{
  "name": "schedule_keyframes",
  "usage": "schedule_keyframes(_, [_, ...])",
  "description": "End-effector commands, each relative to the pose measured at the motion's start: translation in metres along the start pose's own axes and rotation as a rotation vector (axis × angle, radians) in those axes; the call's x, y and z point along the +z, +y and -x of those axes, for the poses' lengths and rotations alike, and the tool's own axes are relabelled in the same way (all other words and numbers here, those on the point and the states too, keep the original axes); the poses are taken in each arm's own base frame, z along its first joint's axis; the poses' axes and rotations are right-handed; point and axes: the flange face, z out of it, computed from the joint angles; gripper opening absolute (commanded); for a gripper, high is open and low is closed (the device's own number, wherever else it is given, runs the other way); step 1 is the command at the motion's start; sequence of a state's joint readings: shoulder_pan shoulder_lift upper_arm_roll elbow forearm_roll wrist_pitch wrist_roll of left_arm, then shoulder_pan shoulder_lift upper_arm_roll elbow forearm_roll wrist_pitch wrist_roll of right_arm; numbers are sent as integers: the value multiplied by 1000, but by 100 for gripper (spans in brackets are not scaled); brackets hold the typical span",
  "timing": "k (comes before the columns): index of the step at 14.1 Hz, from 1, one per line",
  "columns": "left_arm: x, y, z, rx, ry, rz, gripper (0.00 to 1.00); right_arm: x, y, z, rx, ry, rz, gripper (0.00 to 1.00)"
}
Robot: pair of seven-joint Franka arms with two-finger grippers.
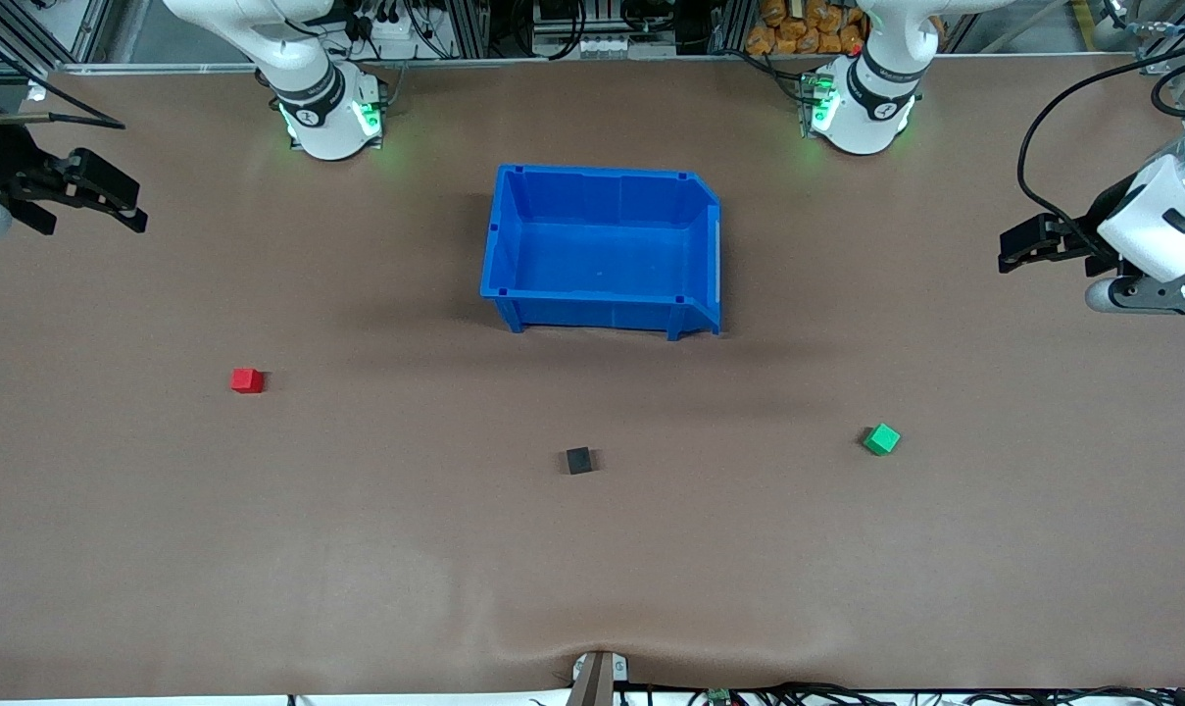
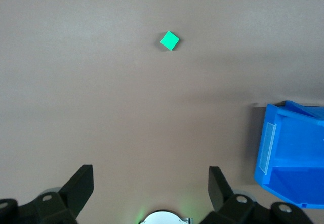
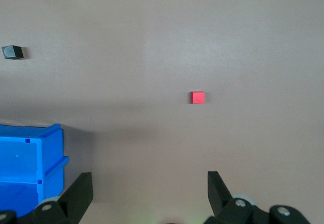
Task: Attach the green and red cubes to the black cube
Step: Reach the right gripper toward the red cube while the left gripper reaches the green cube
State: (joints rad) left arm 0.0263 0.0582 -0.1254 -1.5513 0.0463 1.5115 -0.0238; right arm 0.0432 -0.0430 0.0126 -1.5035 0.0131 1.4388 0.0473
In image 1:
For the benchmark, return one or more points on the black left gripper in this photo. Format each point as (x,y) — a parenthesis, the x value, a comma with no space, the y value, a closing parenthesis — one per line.
(1102,213)

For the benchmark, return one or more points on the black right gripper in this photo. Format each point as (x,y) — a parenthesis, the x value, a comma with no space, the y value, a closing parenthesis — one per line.
(2,165)

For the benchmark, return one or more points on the red cube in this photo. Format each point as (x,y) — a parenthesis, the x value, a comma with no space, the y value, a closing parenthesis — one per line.
(247,381)

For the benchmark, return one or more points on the green cube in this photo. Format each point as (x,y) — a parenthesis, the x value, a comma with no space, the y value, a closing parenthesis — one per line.
(881,439)

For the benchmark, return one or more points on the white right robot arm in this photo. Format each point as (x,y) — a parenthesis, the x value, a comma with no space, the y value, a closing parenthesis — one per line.
(332,127)

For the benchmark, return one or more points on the black cube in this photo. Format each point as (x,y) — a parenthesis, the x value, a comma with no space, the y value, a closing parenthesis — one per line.
(579,461)

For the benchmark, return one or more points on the orange snack bag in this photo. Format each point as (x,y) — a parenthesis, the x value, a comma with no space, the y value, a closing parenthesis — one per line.
(808,29)

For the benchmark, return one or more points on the white power strip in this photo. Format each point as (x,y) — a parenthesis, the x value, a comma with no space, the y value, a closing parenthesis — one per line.
(396,44)

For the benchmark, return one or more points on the brown table mat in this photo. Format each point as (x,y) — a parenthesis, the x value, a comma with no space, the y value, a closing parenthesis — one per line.
(357,549)

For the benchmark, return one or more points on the blue plastic storage bin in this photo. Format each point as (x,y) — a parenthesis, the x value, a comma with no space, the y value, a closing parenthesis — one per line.
(602,255)

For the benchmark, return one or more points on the black electronics box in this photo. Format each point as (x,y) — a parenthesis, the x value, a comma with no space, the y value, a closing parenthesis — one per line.
(553,15)

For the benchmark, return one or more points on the small green connector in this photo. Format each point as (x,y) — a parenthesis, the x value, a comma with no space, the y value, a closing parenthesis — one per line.
(718,696)

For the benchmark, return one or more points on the metal table clamp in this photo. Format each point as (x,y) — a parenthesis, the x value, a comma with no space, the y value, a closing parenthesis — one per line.
(592,681)

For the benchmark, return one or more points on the aluminium profile post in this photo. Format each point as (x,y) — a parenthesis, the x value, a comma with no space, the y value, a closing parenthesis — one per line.
(729,25)
(469,29)

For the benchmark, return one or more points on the aluminium table edge rail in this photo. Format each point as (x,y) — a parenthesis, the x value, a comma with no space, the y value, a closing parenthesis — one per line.
(553,63)

